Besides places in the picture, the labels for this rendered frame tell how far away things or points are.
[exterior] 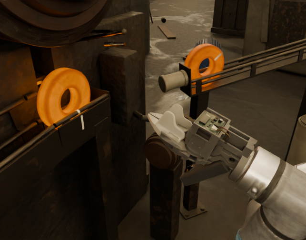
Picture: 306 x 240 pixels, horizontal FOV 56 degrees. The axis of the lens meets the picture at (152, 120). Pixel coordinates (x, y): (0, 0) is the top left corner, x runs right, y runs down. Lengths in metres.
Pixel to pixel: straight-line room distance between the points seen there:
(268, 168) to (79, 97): 0.48
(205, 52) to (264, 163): 0.58
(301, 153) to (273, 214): 0.67
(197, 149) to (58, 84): 0.35
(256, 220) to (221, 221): 0.81
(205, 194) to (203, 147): 1.00
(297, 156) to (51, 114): 0.91
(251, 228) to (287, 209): 0.11
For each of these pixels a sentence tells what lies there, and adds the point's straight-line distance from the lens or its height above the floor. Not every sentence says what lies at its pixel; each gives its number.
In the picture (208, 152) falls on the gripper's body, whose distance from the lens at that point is 0.53.
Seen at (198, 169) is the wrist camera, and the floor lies 0.68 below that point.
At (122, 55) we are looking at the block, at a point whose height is 0.80.
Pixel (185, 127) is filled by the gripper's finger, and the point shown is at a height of 0.74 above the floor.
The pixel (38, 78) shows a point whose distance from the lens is 0.80.
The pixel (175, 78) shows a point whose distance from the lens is 0.99.
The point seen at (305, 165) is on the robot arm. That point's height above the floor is 0.65.
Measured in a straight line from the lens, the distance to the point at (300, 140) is 1.20.
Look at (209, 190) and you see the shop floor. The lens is 1.54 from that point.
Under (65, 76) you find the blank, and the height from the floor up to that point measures 0.80.
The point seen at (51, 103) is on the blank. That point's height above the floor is 0.76.
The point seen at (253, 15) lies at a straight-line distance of 3.32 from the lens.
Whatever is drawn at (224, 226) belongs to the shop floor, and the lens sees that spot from 1.40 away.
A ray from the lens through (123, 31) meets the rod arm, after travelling 0.67.
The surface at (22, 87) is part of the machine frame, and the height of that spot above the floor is 0.78.
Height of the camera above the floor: 1.05
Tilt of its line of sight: 30 degrees down
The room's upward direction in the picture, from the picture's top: straight up
